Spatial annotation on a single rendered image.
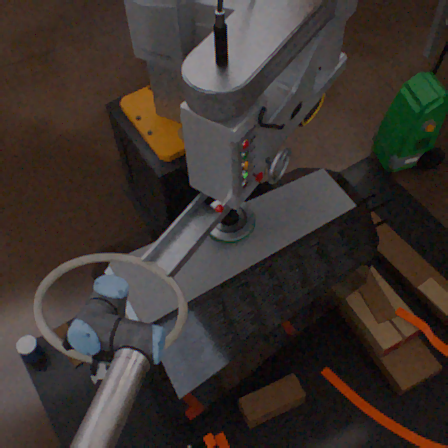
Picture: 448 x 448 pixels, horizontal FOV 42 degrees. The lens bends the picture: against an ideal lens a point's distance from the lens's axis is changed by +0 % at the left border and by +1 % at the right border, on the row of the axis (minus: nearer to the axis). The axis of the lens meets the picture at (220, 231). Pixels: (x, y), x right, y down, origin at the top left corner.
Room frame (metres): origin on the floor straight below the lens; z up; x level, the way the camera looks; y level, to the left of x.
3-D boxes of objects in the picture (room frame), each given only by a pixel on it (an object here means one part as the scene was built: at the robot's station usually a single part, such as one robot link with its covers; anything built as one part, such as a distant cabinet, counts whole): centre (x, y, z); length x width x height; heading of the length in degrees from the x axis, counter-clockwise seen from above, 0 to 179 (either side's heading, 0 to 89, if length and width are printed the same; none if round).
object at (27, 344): (1.22, 1.02, 0.08); 0.10 x 0.10 x 0.13
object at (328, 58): (1.91, -0.44, 1.35); 0.19 x 0.19 x 0.20
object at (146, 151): (2.16, 0.15, 0.37); 0.66 x 0.66 x 0.74; 29
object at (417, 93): (2.41, -1.20, 0.43); 0.35 x 0.35 x 0.87; 14
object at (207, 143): (1.45, -0.09, 1.33); 0.36 x 0.22 x 0.45; 142
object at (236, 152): (1.26, -0.09, 1.38); 0.08 x 0.03 x 0.28; 142
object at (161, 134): (2.16, 0.15, 0.76); 0.49 x 0.49 x 0.05; 29
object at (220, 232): (1.39, -0.04, 0.88); 0.21 x 0.21 x 0.01
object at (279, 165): (1.41, -0.21, 1.20); 0.15 x 0.10 x 0.15; 142
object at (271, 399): (0.86, -0.19, 0.07); 0.30 x 0.12 x 0.12; 111
